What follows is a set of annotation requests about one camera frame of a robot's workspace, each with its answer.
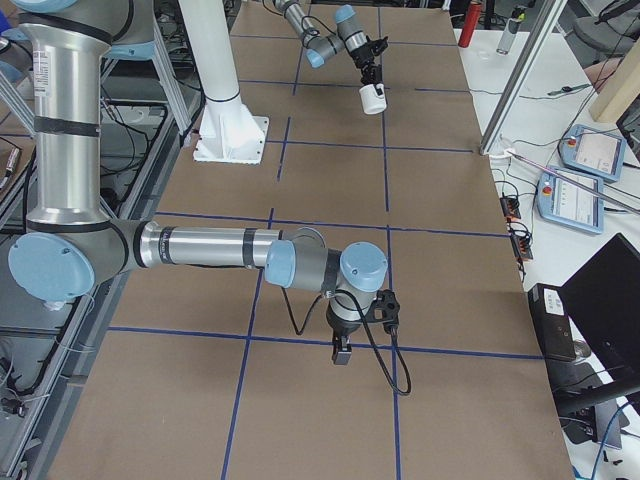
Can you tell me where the far teach pendant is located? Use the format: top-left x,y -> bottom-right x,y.
560,124 -> 626,183

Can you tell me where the reacher grabber stick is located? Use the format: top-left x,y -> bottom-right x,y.
489,149 -> 640,216

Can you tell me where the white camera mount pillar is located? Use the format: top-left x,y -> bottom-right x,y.
179,0 -> 269,165

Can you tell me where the grey water bottle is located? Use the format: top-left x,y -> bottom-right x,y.
496,5 -> 527,55

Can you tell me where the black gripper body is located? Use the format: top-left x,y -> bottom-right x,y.
350,42 -> 382,75
326,306 -> 361,343

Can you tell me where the aluminium frame post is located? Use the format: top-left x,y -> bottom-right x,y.
479,0 -> 567,155

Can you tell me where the white smiley face mug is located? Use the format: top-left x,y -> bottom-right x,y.
359,83 -> 387,115

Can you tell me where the near teach pendant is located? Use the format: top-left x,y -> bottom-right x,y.
537,168 -> 604,234

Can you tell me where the black laptop computer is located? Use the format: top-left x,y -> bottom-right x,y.
560,233 -> 639,376

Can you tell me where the teach pendant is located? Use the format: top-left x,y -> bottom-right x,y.
560,124 -> 626,183
537,168 -> 604,234

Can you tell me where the black box device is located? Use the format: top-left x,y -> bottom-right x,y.
527,283 -> 576,362

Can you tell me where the red bottle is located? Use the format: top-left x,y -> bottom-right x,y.
458,0 -> 482,48

